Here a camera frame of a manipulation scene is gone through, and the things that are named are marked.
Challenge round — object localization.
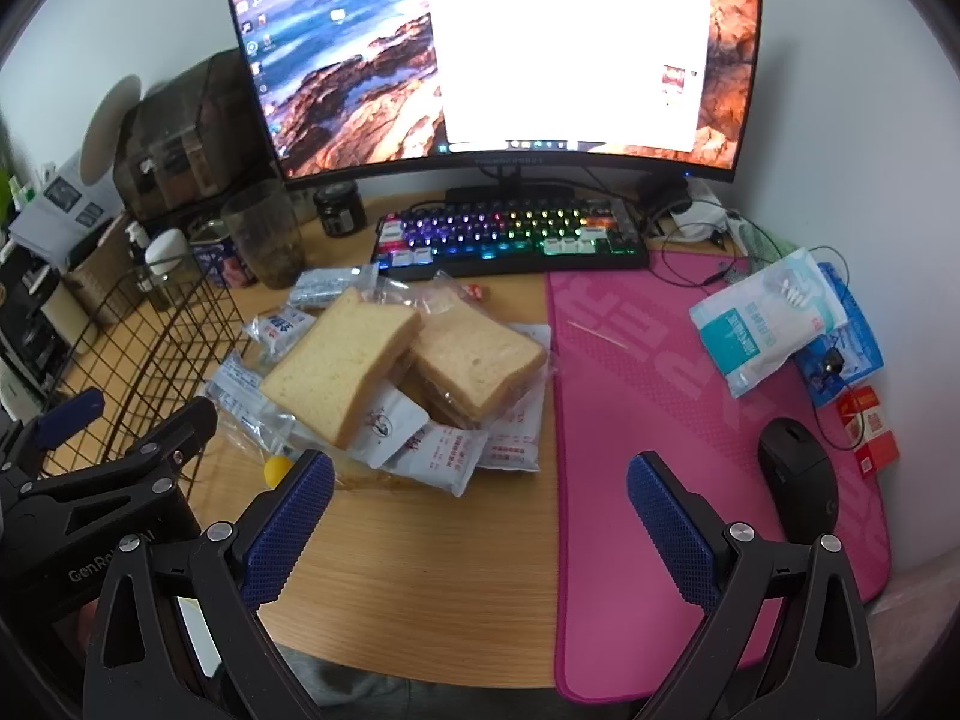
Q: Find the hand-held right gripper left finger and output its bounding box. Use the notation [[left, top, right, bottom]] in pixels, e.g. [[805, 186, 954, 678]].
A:
[[82, 450, 336, 720]]

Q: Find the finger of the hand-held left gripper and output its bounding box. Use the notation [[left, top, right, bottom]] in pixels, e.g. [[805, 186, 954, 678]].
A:
[[15, 397, 218, 518], [0, 388, 106, 475]]

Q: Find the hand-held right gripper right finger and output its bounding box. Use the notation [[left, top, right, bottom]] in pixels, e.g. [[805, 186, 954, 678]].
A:
[[627, 451, 878, 720]]

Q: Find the black wire basket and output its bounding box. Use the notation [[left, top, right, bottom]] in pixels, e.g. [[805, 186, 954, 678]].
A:
[[45, 255, 254, 482]]

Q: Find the white sachet with ink drawing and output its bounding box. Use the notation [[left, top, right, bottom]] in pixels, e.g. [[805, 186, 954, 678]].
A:
[[349, 381, 431, 468]]

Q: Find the small white blue packet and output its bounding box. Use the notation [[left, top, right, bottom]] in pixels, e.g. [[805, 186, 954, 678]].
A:
[[253, 306, 317, 362]]

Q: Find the bagged white bread slice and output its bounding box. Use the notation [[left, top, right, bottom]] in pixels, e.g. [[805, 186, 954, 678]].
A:
[[397, 292, 550, 430], [259, 287, 423, 449]]

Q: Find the black computer mouse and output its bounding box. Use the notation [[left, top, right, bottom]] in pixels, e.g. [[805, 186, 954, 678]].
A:
[[757, 418, 839, 545]]

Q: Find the pink mouse mat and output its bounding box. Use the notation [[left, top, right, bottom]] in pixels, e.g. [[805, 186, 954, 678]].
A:
[[546, 250, 893, 706]]

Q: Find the woven storage basket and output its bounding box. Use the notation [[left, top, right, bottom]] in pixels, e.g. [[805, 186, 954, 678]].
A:
[[63, 216, 152, 328]]

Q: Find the person's grey clothing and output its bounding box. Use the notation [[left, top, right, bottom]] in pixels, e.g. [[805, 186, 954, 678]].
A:
[[276, 643, 422, 710]]

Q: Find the blue tin can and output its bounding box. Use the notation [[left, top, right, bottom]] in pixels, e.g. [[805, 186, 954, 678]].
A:
[[187, 220, 257, 290]]

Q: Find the white bottle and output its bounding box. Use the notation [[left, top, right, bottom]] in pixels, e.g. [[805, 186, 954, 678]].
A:
[[145, 228, 189, 275]]

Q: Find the white box with photos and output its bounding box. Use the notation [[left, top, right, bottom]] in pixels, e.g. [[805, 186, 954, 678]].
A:
[[10, 153, 126, 272]]

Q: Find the clear plastic cup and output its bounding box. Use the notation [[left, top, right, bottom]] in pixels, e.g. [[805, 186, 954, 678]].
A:
[[220, 179, 308, 290]]

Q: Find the wooden toothpick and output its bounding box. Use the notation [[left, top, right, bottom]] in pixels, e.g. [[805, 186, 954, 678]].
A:
[[566, 320, 628, 350]]

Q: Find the red cardboard box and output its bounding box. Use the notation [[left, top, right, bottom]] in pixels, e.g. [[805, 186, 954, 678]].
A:
[[835, 385, 900, 478]]

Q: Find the white teal wipes pack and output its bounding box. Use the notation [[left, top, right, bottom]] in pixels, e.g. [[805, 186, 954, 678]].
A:
[[689, 247, 850, 399]]

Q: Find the blue plastic packet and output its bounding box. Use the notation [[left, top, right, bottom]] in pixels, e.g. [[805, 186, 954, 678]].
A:
[[795, 262, 885, 407]]

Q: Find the black jar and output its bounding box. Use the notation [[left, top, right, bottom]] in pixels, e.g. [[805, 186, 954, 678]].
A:
[[313, 181, 369, 239]]

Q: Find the smoked brown transparent appliance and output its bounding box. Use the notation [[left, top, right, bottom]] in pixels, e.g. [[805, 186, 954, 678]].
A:
[[112, 49, 287, 223]]

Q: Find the green cloth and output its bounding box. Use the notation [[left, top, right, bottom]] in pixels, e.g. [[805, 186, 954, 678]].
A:
[[741, 216, 797, 265]]

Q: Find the backlit mechanical keyboard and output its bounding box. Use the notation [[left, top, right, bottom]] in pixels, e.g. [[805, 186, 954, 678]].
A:
[[373, 197, 650, 277]]

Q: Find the curved computer monitor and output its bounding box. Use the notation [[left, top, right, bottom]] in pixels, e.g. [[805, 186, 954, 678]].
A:
[[222, 0, 764, 203]]

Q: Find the black cable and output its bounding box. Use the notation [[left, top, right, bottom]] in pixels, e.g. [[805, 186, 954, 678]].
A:
[[649, 210, 875, 452]]

